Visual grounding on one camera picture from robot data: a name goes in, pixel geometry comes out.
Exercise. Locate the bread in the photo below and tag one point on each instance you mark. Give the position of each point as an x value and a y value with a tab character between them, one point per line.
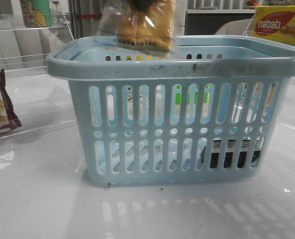
147	26

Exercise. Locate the black tissue pack front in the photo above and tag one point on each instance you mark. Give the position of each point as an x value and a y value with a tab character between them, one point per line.
232	153

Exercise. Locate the light blue plastic basket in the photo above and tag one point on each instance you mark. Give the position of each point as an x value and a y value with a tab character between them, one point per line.
131	129

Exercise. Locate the yellow popcorn paper cup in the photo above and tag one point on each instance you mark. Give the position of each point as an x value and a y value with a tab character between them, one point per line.
141	57

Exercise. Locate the beige corn snack box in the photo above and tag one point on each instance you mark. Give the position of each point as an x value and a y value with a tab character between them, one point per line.
263	100

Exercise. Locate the clear acrylic left display shelf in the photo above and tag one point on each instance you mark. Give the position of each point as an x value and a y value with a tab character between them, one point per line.
39	100

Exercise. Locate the green cartoon cup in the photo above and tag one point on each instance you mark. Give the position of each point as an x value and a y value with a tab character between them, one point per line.
36	13

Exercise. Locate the plate of fruit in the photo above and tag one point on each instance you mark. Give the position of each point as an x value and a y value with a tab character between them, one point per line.
252	3

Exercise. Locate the yellow nabati wafer box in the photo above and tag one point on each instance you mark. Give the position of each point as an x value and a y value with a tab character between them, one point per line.
264	10

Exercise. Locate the red stanchion rope barrier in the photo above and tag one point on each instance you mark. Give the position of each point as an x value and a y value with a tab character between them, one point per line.
85	25

